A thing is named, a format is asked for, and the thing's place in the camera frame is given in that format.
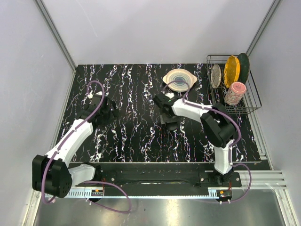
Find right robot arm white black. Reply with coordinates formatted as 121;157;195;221
153;93;241;187

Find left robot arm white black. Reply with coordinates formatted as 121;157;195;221
32;93;119;198

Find beige plate blue rings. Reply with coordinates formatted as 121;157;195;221
162;68;198;92

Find black marble pattern mat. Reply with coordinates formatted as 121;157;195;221
47;64;262;163

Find grey speckled plate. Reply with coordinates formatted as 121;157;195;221
210;64;222;89

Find pink patterned cup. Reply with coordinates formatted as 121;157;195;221
224;81;246;106

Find yellow scalloped plate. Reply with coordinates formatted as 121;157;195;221
223;55;240;88

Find dark green plate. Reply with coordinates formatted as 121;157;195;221
237;53;250;84

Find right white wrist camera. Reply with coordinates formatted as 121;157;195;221
165;93;175;99

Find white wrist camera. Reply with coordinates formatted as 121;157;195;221
87;91;103;99
165;93;175;99

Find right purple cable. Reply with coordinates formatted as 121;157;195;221
162;80;253;204

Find purple cable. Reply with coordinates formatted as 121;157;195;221
42;81;131;214
162;80;253;204

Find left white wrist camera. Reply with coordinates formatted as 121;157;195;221
87;91;103;99

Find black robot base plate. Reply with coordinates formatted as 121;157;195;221
79;162;242;198

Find black wire dish rack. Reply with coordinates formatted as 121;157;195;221
206;54;262;114

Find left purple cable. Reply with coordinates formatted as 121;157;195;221
42;81;131;214

